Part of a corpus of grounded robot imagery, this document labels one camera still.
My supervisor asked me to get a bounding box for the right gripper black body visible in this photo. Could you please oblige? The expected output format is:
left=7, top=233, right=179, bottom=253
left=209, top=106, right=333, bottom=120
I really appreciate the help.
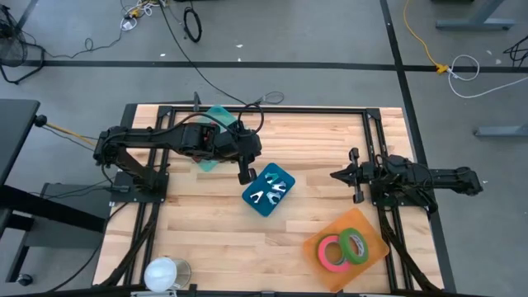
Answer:
left=349, top=147, right=375, bottom=205

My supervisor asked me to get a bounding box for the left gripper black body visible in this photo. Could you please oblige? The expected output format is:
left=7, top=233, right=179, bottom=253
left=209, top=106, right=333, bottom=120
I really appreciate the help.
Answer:
left=225, top=127, right=263, bottom=186

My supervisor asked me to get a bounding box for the green tape roll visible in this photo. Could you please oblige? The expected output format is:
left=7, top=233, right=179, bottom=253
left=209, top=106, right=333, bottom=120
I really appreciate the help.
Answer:
left=338, top=227, right=370, bottom=266

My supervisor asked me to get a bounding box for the pink tape roll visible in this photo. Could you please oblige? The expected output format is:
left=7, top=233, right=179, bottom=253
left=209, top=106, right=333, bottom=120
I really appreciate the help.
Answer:
left=316, top=233, right=352, bottom=274

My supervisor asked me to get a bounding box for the translucent teal plastic lid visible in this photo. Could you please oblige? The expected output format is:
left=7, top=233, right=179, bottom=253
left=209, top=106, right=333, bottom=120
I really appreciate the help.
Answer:
left=193, top=105, right=239, bottom=173

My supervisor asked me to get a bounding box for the dark teal plastic bin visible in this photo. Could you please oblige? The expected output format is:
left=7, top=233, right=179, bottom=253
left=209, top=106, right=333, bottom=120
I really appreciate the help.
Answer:
left=241, top=162, right=296, bottom=219

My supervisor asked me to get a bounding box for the orange translucent bin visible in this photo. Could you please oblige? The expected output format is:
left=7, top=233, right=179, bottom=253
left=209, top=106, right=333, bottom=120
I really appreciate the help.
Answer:
left=303, top=207, right=391, bottom=293

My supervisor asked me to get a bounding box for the grey table leg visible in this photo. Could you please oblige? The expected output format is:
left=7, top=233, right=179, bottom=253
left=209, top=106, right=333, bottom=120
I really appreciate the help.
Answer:
left=473, top=123, right=528, bottom=139
left=435, top=0, right=516, bottom=31

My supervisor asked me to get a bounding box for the white-topped metal cup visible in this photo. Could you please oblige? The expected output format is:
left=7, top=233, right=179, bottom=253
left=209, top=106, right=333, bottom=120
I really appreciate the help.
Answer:
left=143, top=256, right=193, bottom=294

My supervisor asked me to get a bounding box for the black desk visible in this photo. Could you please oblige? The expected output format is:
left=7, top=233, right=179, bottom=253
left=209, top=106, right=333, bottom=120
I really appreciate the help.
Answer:
left=0, top=98, right=109, bottom=286

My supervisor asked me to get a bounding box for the black floor fan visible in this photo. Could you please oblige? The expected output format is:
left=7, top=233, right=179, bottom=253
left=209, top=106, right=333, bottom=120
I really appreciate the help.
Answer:
left=0, top=4, right=46, bottom=86

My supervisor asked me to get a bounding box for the grey cable loop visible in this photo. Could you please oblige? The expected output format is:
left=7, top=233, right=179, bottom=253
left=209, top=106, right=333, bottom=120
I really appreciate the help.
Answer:
left=252, top=91, right=285, bottom=106

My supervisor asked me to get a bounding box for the black aluminium table frame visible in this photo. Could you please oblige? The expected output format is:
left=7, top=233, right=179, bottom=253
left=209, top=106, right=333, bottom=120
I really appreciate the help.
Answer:
left=98, top=102, right=459, bottom=297

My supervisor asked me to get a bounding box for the black cable chain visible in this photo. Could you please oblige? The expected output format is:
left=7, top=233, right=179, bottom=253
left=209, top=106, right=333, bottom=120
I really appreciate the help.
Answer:
left=101, top=201, right=160, bottom=288
left=377, top=205, right=441, bottom=293

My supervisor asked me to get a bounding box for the white floor cable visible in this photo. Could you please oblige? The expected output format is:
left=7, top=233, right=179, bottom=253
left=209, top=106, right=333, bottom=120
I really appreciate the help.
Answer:
left=446, top=54, right=528, bottom=100

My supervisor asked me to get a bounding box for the black coiled floor cable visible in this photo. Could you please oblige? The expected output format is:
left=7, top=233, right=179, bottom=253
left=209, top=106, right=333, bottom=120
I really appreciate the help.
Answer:
left=156, top=0, right=248, bottom=106

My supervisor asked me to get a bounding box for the yellow floor cable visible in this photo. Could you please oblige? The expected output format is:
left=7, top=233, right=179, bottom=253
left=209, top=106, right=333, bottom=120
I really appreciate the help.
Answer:
left=402, top=0, right=450, bottom=75

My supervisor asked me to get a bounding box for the white cable bundle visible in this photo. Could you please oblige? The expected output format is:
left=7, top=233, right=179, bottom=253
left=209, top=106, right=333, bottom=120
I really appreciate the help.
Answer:
left=119, top=0, right=154, bottom=33

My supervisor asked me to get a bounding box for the yellow hanging cable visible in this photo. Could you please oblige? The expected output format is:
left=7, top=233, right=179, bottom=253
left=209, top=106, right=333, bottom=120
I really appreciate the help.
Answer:
left=33, top=114, right=100, bottom=148

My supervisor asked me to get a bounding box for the thin black floor cable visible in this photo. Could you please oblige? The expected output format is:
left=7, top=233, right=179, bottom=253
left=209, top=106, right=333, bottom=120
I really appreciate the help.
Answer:
left=40, top=28, right=125, bottom=59

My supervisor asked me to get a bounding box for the black tangled cable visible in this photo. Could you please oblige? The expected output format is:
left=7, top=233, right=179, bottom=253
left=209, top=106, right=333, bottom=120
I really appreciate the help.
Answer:
left=502, top=35, right=528, bottom=68

